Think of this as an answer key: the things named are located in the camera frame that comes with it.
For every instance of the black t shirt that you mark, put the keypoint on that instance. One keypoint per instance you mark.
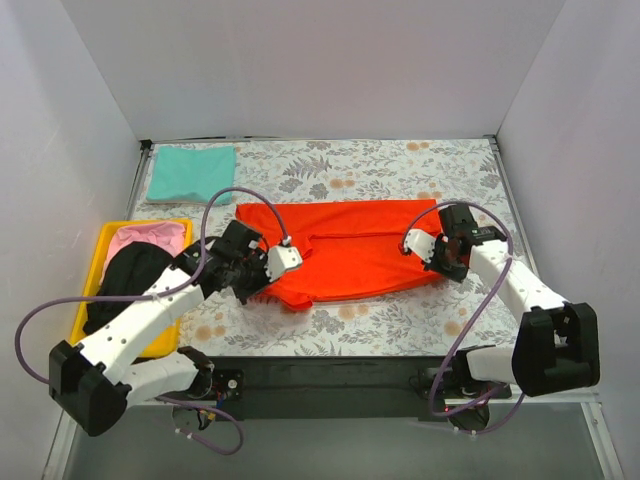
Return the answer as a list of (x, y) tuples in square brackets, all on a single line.
[(130, 272)]

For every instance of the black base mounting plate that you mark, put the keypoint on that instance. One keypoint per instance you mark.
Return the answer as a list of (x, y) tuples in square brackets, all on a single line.
[(324, 387)]

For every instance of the orange t shirt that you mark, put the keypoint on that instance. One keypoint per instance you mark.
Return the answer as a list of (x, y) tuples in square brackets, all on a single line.
[(350, 251)]

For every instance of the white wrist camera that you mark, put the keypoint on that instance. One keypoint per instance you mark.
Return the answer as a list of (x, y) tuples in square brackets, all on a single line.
[(282, 260), (419, 243)]

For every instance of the floral patterned table mat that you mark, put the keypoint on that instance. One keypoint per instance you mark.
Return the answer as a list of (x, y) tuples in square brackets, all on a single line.
[(421, 321)]

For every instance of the yellow plastic tray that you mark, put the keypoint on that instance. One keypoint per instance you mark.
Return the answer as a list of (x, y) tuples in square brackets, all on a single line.
[(165, 343)]

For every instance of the folded teal t shirt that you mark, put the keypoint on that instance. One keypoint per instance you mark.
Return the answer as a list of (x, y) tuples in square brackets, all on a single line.
[(191, 176)]

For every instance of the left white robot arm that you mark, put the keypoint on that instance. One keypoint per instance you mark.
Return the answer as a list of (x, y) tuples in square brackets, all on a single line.
[(185, 284)]

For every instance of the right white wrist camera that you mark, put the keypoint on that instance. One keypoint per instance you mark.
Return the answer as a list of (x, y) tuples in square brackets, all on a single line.
[(419, 243)]

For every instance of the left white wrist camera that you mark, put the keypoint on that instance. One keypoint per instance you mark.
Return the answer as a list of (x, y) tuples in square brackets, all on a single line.
[(282, 260)]

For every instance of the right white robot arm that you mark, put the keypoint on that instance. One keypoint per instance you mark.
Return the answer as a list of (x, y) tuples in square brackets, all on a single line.
[(556, 347)]

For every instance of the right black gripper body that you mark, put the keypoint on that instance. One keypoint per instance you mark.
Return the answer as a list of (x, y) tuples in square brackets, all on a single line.
[(435, 260)]

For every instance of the pink t shirt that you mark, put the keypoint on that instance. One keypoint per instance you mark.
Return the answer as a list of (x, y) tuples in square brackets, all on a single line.
[(167, 235)]

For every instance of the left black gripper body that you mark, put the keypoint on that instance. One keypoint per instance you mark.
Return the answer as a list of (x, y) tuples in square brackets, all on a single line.
[(256, 279)]

